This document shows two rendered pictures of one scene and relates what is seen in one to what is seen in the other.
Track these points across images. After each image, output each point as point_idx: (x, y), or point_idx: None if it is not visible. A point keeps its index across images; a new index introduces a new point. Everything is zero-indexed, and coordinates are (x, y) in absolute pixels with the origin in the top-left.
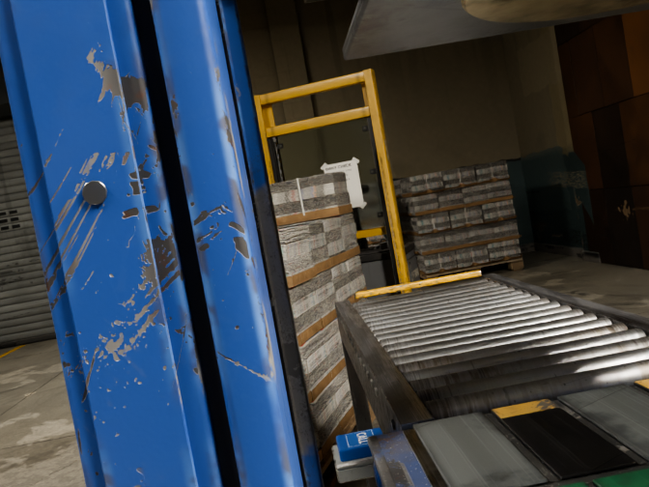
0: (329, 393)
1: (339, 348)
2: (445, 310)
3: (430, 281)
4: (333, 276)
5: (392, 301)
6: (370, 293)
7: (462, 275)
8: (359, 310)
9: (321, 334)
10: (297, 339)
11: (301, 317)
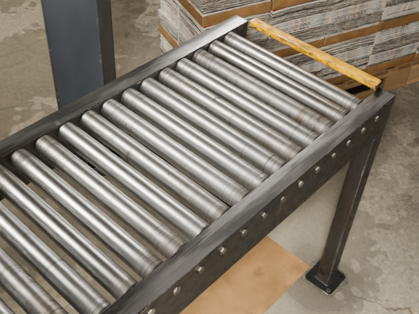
0: (309, 57)
1: (364, 17)
2: (183, 133)
3: (320, 58)
4: None
5: (229, 66)
6: (262, 29)
7: (355, 76)
8: (196, 54)
9: (324, 2)
10: (262, 5)
11: None
